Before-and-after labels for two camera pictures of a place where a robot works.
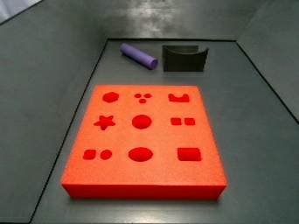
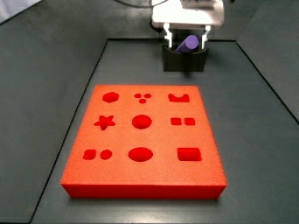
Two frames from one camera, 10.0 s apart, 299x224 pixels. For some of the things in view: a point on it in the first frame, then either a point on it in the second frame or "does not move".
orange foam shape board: [145, 146] does not move
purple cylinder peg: [139, 55] -> [190, 44]
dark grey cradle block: [183, 58] does not move
